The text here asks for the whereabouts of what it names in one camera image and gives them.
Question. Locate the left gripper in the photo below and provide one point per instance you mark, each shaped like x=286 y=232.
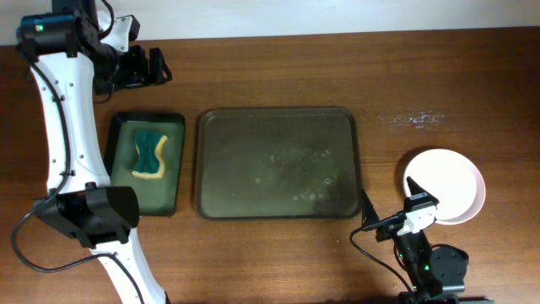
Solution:
x=143 y=74

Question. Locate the small black sponge tray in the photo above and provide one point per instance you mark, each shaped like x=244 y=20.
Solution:
x=156 y=197

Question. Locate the brown plastic serving tray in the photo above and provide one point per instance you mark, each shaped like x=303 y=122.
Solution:
x=278 y=163

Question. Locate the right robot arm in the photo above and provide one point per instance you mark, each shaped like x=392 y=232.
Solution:
x=436 y=271

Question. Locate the white plate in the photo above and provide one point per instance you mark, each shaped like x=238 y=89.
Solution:
x=453 y=179

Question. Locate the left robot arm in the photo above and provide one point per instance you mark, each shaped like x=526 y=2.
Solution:
x=69 y=54

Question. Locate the green and yellow sponge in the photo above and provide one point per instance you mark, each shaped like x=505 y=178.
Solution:
x=149 y=146

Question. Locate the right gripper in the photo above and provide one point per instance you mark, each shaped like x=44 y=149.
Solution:
x=369 y=213

